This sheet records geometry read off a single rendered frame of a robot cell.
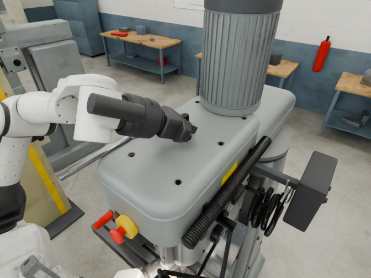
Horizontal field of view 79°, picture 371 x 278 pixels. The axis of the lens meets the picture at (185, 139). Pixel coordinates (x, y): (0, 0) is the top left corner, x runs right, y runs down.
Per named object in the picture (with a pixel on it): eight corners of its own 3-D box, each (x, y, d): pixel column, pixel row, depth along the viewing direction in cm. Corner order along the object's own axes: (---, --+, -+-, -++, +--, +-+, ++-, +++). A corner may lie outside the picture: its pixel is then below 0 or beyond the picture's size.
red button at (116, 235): (120, 249, 51) (117, 240, 49) (109, 239, 53) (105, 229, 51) (131, 238, 53) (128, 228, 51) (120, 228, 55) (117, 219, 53)
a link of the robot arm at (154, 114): (155, 129, 61) (115, 123, 53) (169, 97, 58) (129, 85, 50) (181, 155, 53) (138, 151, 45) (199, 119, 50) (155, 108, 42)
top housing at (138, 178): (171, 263, 50) (168, 222, 40) (99, 203, 62) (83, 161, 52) (256, 152, 79) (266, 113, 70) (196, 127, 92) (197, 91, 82)
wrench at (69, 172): (64, 183, 47) (62, 181, 46) (54, 175, 49) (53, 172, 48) (148, 131, 62) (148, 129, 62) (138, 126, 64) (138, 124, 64)
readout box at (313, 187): (307, 235, 77) (332, 197, 65) (281, 221, 82) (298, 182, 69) (320, 197, 90) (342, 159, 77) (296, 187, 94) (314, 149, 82)
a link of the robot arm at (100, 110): (121, 144, 50) (66, 138, 43) (126, 97, 51) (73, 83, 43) (149, 147, 42) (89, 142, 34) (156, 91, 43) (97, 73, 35)
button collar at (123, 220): (133, 243, 53) (130, 229, 50) (117, 229, 56) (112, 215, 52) (139, 237, 54) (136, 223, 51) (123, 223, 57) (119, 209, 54)
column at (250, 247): (233, 306, 187) (282, 178, 92) (189, 271, 209) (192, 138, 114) (257, 257, 219) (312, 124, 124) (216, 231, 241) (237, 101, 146)
